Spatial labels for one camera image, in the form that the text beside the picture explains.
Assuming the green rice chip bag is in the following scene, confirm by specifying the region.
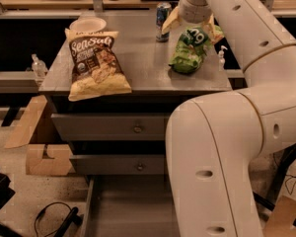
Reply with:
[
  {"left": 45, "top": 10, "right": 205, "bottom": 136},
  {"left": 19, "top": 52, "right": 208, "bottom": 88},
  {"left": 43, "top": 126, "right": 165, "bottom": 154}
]
[{"left": 169, "top": 26, "right": 224, "bottom": 74}]

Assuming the grey drawer cabinet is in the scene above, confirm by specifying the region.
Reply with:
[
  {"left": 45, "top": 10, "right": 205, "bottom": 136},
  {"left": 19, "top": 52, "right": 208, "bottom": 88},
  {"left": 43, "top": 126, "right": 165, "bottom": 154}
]
[{"left": 39, "top": 11, "right": 231, "bottom": 175}]

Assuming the grey top drawer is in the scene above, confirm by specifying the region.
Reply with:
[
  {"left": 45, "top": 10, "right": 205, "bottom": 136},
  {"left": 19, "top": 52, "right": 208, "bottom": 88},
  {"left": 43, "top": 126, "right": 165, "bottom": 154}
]
[{"left": 51, "top": 113, "right": 169, "bottom": 141}]

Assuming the grey open bottom drawer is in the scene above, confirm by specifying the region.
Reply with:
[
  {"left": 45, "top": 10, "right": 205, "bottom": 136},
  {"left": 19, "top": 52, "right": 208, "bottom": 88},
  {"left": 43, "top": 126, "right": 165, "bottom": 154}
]
[{"left": 81, "top": 175, "right": 180, "bottom": 237}]

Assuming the brown cardboard box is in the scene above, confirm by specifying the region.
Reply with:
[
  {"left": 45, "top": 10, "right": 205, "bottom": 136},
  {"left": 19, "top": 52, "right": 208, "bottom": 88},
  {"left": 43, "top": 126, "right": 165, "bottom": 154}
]
[{"left": 5, "top": 95, "right": 73, "bottom": 176}]

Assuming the grey middle drawer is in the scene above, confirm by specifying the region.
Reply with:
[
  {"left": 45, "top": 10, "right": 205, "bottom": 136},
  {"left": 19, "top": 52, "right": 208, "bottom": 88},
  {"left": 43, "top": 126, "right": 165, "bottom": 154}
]
[{"left": 70, "top": 155, "right": 165, "bottom": 175}]

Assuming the white paper bowl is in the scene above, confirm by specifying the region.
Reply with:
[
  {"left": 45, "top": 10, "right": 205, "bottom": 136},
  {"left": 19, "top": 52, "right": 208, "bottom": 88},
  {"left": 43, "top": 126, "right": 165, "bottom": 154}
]
[{"left": 69, "top": 17, "right": 107, "bottom": 32}]

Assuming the clear sanitizer bottle left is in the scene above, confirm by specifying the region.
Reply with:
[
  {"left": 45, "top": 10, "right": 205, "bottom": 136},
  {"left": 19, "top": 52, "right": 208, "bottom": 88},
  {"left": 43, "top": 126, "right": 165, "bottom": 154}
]
[{"left": 32, "top": 54, "right": 48, "bottom": 79}]

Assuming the black cable on floor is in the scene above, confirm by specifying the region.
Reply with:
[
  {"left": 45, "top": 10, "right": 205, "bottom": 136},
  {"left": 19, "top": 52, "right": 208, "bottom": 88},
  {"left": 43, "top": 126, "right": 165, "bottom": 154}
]
[{"left": 34, "top": 201, "right": 73, "bottom": 237}]

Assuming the black chair base left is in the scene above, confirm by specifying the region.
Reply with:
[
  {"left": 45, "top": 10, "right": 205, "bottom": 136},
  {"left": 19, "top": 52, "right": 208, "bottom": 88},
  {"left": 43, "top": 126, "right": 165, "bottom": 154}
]
[{"left": 0, "top": 173, "right": 83, "bottom": 237}]

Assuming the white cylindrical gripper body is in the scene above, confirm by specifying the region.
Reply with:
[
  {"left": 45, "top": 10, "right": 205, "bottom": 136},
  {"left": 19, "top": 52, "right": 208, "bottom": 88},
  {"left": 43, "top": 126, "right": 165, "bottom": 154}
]
[{"left": 179, "top": 0, "right": 212, "bottom": 23}]

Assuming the blue drink can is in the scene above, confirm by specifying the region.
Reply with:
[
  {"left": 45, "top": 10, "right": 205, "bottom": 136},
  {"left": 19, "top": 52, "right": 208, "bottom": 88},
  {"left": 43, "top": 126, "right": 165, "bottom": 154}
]
[{"left": 156, "top": 2, "right": 172, "bottom": 42}]

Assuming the yellow sea salt chip bag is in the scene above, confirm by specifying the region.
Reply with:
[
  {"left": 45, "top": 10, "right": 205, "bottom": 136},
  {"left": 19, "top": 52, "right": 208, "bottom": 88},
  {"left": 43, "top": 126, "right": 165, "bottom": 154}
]
[{"left": 65, "top": 29, "right": 132, "bottom": 102}]

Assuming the cardboard box bottom right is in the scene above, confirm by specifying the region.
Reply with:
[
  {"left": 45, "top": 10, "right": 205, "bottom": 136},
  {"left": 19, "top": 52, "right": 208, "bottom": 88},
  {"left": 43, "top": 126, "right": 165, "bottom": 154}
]
[{"left": 263, "top": 196, "right": 296, "bottom": 237}]

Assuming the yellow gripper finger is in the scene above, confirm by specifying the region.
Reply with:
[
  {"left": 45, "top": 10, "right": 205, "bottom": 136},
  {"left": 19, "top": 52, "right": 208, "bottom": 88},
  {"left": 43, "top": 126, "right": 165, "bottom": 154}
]
[
  {"left": 202, "top": 16, "right": 220, "bottom": 43},
  {"left": 162, "top": 7, "right": 181, "bottom": 35}
]

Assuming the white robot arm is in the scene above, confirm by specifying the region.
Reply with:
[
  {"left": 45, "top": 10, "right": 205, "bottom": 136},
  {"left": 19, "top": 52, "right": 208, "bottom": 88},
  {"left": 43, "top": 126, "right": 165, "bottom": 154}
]
[{"left": 166, "top": 0, "right": 296, "bottom": 237}]

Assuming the black rolling stand base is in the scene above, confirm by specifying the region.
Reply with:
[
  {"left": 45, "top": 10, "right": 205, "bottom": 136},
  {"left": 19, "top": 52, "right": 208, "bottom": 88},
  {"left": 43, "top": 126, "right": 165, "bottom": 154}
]
[{"left": 253, "top": 138, "right": 296, "bottom": 212}]

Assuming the small white pump bottle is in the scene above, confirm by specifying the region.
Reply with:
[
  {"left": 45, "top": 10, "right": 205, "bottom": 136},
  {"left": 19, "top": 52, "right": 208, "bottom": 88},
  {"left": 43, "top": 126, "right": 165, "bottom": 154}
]
[{"left": 218, "top": 45, "right": 228, "bottom": 70}]

